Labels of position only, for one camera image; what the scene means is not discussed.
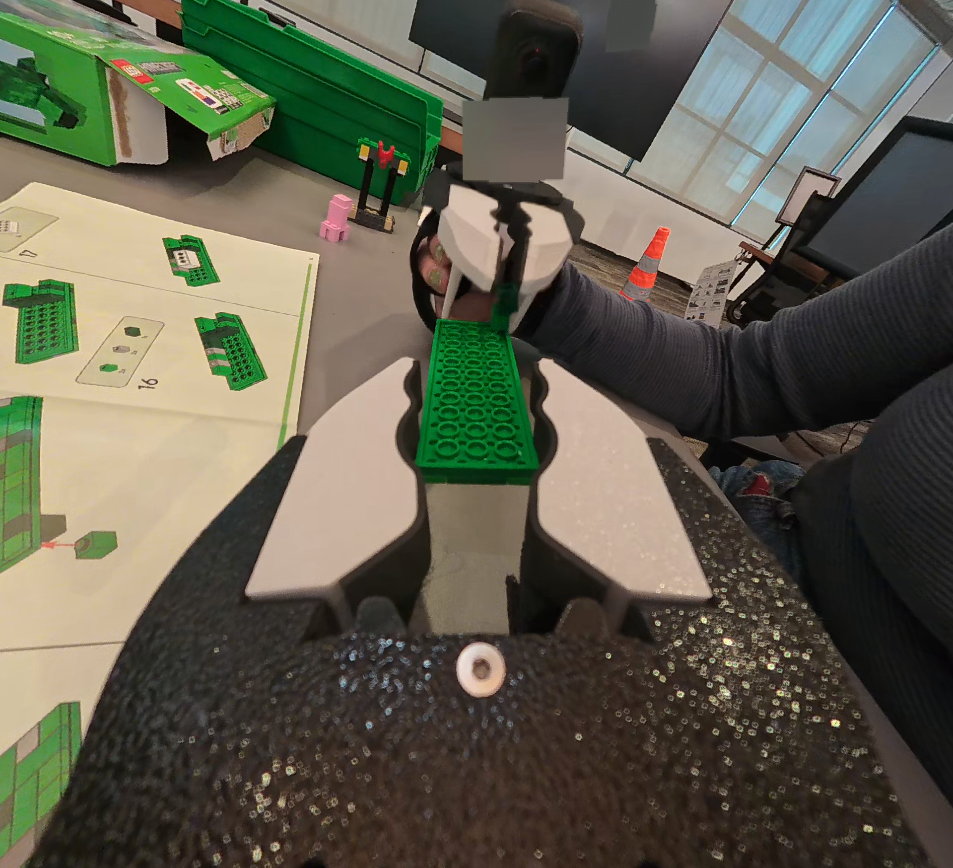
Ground black brick stand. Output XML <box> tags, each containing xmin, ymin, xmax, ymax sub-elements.
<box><xmin>352</xmin><ymin>138</ymin><xmax>412</xmax><ymax>232</ymax></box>

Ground small framed sign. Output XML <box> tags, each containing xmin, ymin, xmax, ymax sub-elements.
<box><xmin>776</xmin><ymin>166</ymin><xmax>842</xmax><ymax>227</ymax></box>

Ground orange traffic cone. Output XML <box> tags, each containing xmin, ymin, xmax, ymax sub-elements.
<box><xmin>618</xmin><ymin>226</ymin><xmax>671</xmax><ymax>303</ymax></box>

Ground small bright green brick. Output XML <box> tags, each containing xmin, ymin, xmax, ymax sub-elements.
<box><xmin>491</xmin><ymin>278</ymin><xmax>522</xmax><ymax>333</ymax></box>

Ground building instruction booklet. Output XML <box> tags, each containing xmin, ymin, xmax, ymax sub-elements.
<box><xmin>0</xmin><ymin>181</ymin><xmax>321</xmax><ymax>868</ymax></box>

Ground printed leaflet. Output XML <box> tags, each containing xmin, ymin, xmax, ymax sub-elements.
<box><xmin>685</xmin><ymin>259</ymin><xmax>740</xmax><ymax>327</ymax></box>

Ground person's leg blue jeans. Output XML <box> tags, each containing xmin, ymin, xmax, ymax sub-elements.
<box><xmin>707</xmin><ymin>458</ymin><xmax>809</xmax><ymax>586</ymax></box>

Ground black monitor on stand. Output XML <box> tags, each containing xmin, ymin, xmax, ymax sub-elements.
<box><xmin>774</xmin><ymin>116</ymin><xmax>953</xmax><ymax>303</ymax></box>

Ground grey desk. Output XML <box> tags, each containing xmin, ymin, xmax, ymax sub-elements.
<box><xmin>0</xmin><ymin>134</ymin><xmax>716</xmax><ymax>660</ymax></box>

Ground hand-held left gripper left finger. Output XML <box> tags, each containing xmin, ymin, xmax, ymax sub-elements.
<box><xmin>244</xmin><ymin>357</ymin><xmax>431</xmax><ymax>637</ymax></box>

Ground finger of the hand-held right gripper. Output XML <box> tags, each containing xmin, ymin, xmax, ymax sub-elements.
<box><xmin>508</xmin><ymin>207</ymin><xmax>580</xmax><ymax>340</ymax></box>
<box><xmin>438</xmin><ymin>185</ymin><xmax>516</xmax><ymax>293</ymax></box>

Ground green studded brick plate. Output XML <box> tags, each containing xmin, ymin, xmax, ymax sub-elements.
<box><xmin>415</xmin><ymin>319</ymin><xmax>540</xmax><ymax>488</ymax></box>

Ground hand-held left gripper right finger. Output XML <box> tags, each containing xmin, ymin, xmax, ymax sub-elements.
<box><xmin>520</xmin><ymin>357</ymin><xmax>716</xmax><ymax>637</ymax></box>

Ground person's right hand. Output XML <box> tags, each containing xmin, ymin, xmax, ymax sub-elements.
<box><xmin>418</xmin><ymin>241</ymin><xmax>497</xmax><ymax>323</ymax></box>

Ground green plastic bin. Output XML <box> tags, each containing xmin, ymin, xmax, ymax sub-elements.
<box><xmin>175</xmin><ymin>0</ymin><xmax>445</xmax><ymax>210</ymax></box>

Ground person's right forearm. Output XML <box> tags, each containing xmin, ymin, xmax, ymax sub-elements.
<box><xmin>514</xmin><ymin>223</ymin><xmax>953</xmax><ymax>444</ymax></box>

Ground green cardboard toy box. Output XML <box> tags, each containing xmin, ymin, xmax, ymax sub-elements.
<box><xmin>0</xmin><ymin>0</ymin><xmax>278</xmax><ymax>167</ymax></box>

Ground person's torso dark sweater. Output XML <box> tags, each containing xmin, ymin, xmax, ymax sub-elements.
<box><xmin>789</xmin><ymin>362</ymin><xmax>953</xmax><ymax>832</ymax></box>

